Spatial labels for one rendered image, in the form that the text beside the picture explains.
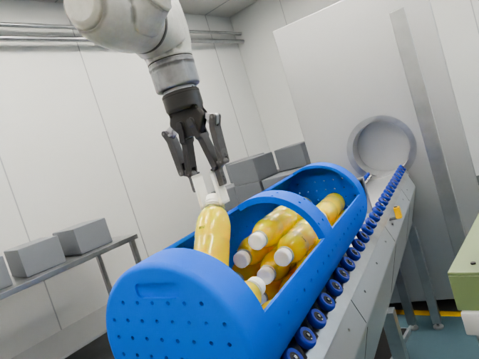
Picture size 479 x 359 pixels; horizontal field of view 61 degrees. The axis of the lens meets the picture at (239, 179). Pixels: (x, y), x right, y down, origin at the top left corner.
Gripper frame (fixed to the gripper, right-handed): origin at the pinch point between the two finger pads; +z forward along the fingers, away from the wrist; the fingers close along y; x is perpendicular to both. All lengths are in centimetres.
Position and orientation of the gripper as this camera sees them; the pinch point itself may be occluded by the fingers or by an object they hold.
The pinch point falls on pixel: (210, 189)
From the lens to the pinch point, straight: 81.9
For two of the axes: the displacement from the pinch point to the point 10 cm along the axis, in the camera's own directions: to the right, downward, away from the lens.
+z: 2.9, 9.5, 0.8
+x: -4.5, 2.1, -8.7
